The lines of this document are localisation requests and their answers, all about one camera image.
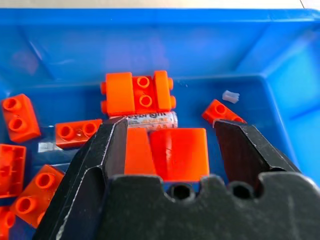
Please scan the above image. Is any small silver shiny object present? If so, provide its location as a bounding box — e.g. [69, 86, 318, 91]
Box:
[37, 141, 55, 154]

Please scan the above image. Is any white AA battery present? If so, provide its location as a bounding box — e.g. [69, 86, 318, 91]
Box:
[124, 111, 179, 131]

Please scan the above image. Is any orange two-stud brick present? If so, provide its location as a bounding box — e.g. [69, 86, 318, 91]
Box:
[0, 93, 42, 144]
[54, 118, 104, 150]
[0, 205, 17, 240]
[201, 98, 248, 126]
[9, 164, 66, 230]

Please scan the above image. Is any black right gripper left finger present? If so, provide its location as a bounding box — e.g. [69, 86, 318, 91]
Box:
[32, 116, 129, 240]

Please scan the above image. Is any small white plastic piece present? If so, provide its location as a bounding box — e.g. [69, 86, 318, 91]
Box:
[222, 90, 241, 104]

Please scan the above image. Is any orange sloped block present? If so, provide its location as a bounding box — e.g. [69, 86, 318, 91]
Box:
[124, 127, 211, 182]

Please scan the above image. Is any large orange brick assembly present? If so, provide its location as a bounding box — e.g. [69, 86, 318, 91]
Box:
[100, 70, 177, 118]

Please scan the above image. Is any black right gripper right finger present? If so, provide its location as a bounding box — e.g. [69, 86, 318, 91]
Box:
[213, 119, 301, 188]

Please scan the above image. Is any orange brick hollow underside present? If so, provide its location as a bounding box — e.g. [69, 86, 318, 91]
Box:
[0, 143, 27, 200]

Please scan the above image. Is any blue plastic bin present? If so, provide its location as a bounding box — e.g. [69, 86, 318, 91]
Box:
[0, 8, 320, 240]

